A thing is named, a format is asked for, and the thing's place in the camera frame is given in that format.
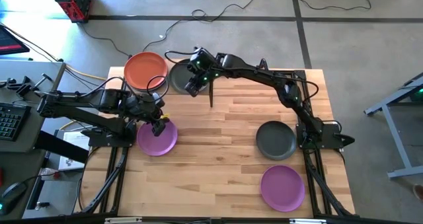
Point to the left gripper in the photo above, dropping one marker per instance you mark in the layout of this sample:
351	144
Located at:
153	109

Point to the grey metal stand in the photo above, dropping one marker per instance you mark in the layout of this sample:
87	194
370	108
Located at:
393	134

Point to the silver bracket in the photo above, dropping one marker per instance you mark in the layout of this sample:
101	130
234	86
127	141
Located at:
124	220
309	221

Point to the dark grey plate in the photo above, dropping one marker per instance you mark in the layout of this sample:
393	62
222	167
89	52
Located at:
180	75
276	141

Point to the black computer mouse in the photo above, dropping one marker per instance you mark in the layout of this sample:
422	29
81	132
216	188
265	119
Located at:
13	194

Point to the black desk support bar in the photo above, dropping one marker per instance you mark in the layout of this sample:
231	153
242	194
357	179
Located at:
59	146

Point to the black keyboard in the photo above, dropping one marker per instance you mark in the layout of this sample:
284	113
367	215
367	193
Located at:
11	121

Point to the red black equipment box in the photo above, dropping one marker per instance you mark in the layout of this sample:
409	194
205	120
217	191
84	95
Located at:
74	1

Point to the white printed paper document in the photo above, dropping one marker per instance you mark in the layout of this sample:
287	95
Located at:
76	137

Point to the orange plate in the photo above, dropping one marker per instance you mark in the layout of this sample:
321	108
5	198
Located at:
142	70

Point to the black monitor with red bar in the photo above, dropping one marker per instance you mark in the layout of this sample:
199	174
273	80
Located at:
10	40

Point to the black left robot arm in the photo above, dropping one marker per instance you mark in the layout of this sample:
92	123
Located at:
82	101

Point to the person's shoe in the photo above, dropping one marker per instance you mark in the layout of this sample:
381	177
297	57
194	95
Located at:
419	192

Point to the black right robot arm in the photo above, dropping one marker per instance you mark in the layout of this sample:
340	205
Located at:
257	75

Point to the grey side desk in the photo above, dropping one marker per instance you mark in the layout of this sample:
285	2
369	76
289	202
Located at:
29	67

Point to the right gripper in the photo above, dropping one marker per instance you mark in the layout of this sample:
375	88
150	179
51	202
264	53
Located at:
199	80

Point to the purple plate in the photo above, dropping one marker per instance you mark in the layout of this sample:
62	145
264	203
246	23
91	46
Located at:
282	188
155	146

